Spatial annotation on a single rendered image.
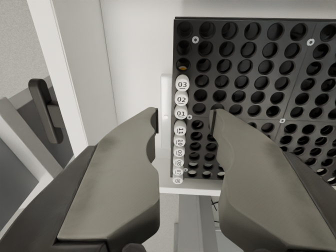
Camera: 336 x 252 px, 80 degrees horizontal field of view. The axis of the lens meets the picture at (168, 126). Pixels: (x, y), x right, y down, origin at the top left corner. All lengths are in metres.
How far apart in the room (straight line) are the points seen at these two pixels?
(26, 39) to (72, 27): 1.17
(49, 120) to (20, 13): 1.13
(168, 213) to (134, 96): 1.69
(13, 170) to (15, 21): 0.95
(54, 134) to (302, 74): 0.25
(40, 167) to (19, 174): 0.04
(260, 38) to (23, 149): 0.49
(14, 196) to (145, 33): 0.43
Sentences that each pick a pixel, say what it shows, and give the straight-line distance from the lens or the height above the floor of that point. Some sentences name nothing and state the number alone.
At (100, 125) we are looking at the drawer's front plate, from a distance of 0.24.
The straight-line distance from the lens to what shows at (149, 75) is 0.26.
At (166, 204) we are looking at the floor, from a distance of 1.81.
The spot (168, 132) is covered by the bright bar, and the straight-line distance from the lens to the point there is 0.28.
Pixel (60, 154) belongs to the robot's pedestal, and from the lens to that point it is 0.65.
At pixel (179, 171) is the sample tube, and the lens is 0.24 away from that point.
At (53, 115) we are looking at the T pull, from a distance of 0.23.
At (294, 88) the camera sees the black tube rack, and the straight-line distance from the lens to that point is 0.22.
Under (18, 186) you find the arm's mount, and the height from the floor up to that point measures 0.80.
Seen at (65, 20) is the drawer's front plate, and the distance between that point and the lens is 0.19.
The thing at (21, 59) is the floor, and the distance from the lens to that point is 1.42.
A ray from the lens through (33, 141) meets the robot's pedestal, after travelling 0.54.
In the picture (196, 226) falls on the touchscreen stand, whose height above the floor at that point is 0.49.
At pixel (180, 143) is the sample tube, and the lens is 0.21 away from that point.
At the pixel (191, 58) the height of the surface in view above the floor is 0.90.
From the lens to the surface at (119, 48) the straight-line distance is 0.26.
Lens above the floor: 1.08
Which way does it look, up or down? 58 degrees down
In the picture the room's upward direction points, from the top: 173 degrees counter-clockwise
